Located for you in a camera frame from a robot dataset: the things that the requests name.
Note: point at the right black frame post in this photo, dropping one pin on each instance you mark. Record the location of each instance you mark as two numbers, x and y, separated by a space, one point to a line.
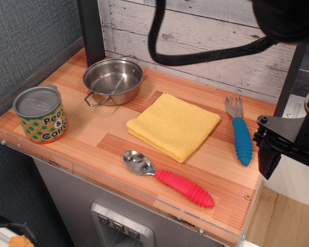
290 79

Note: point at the grey dispenser panel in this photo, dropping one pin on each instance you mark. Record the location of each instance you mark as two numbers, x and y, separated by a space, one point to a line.
115 229

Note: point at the left black frame post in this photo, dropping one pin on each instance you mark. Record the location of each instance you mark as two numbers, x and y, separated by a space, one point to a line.
91 31

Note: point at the white toy sink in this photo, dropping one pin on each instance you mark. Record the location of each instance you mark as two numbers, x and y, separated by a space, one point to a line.
295 107

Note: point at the yellow cloth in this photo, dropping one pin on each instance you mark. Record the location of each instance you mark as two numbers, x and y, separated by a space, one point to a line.
173 126

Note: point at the small steel pot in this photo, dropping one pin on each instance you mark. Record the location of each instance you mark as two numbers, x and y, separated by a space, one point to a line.
113 81

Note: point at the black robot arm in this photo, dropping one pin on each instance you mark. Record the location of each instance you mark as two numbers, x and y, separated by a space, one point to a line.
288 22

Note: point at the peas and carrots can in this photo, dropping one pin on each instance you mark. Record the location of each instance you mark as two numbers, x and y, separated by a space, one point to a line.
41 114

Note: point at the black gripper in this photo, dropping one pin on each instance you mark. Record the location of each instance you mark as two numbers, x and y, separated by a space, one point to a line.
277 136

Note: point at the red handled spoon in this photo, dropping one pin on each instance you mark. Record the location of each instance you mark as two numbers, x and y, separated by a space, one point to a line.
139 164

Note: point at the black frame post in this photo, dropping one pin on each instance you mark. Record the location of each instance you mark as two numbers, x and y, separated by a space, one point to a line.
290 79
91 31

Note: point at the blue handled fork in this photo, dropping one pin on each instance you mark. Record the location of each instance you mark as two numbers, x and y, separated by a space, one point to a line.
242 139

